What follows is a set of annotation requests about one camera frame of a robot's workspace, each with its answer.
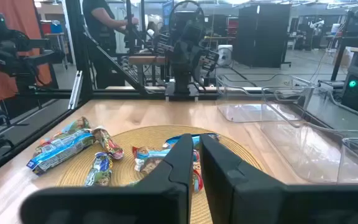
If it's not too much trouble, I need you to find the black background desk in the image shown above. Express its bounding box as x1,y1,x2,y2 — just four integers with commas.
330,11,358,82

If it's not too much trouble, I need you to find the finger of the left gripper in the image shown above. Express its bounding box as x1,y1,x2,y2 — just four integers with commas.
187,46,200,74
173,42,188,71

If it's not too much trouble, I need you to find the white air purifier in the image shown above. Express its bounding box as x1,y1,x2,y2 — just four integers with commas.
218,44,234,67

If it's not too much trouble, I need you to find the red green wrapper granola bar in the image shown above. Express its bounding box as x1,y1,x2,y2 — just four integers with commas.
91,126,125,161

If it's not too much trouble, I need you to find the red storage box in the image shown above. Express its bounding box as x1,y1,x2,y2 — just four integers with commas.
40,21,53,35

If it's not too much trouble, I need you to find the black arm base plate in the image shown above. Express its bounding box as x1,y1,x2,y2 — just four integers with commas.
165,82,200,102

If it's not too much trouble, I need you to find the orange curtain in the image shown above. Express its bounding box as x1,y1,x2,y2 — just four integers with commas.
0,0,53,107

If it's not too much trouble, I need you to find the round woven straw placemat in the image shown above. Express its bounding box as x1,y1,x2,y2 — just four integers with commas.
56,124,265,224

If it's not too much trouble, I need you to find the silver frame bracket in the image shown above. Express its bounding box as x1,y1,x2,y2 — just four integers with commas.
68,70,84,110

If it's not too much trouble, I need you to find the computer monitor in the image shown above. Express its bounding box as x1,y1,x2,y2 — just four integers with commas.
162,0,175,26

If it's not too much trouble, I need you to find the person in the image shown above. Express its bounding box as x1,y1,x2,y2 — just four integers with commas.
81,0,140,90

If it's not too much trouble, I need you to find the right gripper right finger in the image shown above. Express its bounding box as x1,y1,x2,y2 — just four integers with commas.
199,133,358,224

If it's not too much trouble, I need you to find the black cabinet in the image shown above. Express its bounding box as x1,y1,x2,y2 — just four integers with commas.
234,2,292,69

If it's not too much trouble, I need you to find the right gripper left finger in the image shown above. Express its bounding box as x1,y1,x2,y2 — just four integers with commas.
19,133,195,224

